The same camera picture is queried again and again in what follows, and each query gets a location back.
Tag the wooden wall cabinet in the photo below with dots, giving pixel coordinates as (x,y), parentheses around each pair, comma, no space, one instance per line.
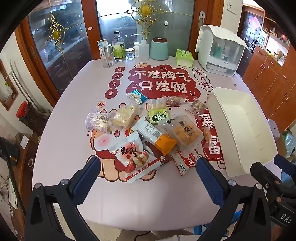
(272,76)

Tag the dark woven basket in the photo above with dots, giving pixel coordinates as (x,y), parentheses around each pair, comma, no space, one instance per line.
(34,120)

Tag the lit display shelf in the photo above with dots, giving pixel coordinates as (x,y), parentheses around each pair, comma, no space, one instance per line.
(276,39)

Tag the white blue carton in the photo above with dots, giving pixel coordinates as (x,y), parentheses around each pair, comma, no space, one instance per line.
(101,46)

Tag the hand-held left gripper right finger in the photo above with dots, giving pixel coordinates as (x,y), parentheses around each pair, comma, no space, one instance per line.
(209,183)

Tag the green plastic bag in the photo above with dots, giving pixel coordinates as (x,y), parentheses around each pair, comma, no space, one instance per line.
(289,142)

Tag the clear nut ball packet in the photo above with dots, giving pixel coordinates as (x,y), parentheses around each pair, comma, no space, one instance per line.
(197,106)
(175,100)

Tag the clear glass cup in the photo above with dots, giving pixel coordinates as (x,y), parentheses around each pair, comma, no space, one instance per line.
(109,62)

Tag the green pastry packet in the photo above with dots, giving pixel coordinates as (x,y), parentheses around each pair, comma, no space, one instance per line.
(158,115)

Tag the small gold door ornament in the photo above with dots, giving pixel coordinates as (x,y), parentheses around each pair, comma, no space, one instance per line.
(56,33)

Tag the red bucket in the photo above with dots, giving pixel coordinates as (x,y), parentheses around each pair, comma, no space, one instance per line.
(22,109)

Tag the clear pale yellow snack packet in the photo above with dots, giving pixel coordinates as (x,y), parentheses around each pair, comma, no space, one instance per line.
(124,115)

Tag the white squeeze bottle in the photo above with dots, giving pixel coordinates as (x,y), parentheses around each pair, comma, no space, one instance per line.
(144,49)

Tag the small blue white snack packet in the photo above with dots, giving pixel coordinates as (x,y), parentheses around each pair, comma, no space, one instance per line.
(137,96)

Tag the small orange snack packet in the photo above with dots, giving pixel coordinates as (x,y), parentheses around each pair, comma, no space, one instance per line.
(205,134)

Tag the white cup storage cabinet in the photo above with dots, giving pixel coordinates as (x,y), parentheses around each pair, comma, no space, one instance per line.
(222,58)

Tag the green tissue pack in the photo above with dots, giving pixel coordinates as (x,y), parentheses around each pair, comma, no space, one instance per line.
(184,59)

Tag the dark red flower-print packet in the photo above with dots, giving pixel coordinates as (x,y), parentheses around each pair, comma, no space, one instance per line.
(159,157)

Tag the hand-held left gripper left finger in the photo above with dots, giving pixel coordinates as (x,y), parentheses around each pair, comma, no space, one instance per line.
(86,177)

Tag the white plastic bin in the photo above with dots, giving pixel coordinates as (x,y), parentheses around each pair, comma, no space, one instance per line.
(242,120)

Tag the clear orange pastry packet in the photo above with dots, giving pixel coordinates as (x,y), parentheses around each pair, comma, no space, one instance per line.
(185,132)

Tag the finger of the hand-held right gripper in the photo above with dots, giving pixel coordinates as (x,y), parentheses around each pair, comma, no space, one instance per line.
(266,176)
(285,162)

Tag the wooden frame glass door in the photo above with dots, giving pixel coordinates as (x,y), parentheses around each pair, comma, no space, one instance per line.
(74,60)

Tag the green label glass bottle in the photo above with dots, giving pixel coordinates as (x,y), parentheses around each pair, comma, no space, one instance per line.
(118,49)

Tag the large gold door ornament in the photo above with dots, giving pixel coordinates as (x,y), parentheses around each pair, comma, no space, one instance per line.
(145,10)

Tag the purple white snack packet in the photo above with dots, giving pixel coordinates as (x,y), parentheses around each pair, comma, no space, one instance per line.
(97,121)

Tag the small metal tin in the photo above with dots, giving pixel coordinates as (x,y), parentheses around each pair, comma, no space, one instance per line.
(108,51)

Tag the dark wooden side table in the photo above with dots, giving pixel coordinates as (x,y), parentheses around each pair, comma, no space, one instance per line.
(27,176)

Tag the teal canister with wooden lid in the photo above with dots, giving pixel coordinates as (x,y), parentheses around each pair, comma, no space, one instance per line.
(159,49)

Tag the small glass jar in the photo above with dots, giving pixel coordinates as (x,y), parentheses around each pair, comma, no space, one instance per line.
(130,55)

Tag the frosted glass sliding door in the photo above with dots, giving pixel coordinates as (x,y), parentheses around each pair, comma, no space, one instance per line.
(175,27)

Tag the dark entry door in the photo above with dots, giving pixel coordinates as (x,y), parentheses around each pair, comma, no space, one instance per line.
(248,30)

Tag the red date snack packet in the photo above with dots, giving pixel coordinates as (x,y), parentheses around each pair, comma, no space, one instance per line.
(134,157)

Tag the red white cookie packet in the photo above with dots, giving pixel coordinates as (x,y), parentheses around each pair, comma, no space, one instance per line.
(185,164)

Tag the grey plastic stool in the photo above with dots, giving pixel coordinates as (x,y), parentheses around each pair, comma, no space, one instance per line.
(274,129)

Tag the white and orange snack packet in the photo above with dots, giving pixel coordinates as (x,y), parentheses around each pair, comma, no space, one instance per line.
(148,131)

